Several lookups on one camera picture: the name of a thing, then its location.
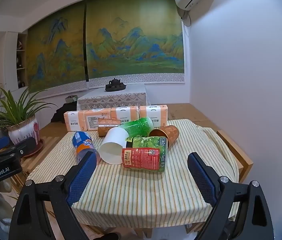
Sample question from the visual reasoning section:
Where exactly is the orange tissue pack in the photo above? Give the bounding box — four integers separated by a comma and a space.
84, 108, 110, 131
139, 105, 168, 128
110, 106, 140, 122
64, 111, 88, 132

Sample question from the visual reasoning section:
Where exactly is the rightmost orange tissue pack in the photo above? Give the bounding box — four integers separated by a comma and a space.
139, 105, 168, 128

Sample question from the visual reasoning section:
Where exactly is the orange patterned paper cup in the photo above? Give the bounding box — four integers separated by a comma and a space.
97, 118, 121, 137

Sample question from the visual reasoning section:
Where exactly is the green plastic bottle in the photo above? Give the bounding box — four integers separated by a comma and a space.
119, 117, 154, 138

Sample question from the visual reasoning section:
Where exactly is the lace covered side table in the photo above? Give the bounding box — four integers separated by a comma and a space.
77, 84, 150, 111

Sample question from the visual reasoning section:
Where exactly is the blue orange drink bottle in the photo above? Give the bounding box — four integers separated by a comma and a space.
72, 131, 101, 165

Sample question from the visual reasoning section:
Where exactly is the black bag on floor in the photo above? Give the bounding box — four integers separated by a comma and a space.
50, 101, 77, 124

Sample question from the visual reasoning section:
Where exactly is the red green drink cup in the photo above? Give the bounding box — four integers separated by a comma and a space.
121, 136, 168, 172

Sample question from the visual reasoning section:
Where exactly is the leftmost orange tissue pack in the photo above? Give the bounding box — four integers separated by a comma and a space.
64, 111, 88, 132

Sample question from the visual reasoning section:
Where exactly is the wooden wall shelf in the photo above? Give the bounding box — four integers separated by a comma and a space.
16, 32, 28, 88

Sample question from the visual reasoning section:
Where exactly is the black tea set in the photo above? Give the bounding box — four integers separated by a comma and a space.
105, 79, 126, 92

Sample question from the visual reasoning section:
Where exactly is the landscape wall painting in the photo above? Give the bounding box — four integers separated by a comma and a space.
26, 0, 185, 91

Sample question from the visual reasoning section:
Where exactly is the white paper cup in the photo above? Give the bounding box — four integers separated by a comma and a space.
98, 127, 128, 165

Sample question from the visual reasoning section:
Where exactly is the striped tablecloth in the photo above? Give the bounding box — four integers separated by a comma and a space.
26, 119, 240, 229

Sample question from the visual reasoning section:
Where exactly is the small wooden table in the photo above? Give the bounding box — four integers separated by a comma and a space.
167, 103, 254, 235

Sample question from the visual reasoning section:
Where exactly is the potted spider plant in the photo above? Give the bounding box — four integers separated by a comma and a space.
0, 87, 54, 148

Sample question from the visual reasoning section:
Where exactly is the plain orange paper cup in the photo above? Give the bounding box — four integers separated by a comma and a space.
149, 125, 180, 148

